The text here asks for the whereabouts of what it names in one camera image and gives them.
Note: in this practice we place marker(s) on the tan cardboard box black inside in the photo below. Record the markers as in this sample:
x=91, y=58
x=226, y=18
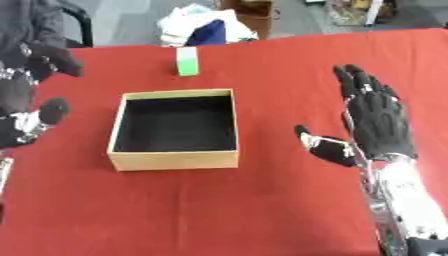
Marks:
x=175, y=130

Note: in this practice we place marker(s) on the brown cardboard box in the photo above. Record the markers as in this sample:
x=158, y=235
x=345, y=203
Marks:
x=251, y=15

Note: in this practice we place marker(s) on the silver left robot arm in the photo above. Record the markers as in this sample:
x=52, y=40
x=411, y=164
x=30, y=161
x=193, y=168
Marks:
x=4, y=176

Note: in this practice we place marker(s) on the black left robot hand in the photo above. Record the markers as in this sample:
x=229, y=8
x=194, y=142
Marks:
x=23, y=96

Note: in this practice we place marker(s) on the green and white block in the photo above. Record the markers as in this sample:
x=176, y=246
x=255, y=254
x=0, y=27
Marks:
x=187, y=61

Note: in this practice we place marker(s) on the white and blue cloth pile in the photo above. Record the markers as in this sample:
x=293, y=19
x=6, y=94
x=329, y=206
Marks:
x=204, y=26

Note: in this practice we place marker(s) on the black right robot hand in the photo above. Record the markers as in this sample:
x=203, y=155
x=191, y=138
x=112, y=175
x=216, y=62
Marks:
x=379, y=123

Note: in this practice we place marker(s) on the black chair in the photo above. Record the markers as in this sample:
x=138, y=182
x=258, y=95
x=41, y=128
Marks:
x=73, y=23

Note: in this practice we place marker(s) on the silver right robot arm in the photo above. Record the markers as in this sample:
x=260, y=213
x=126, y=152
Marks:
x=405, y=206

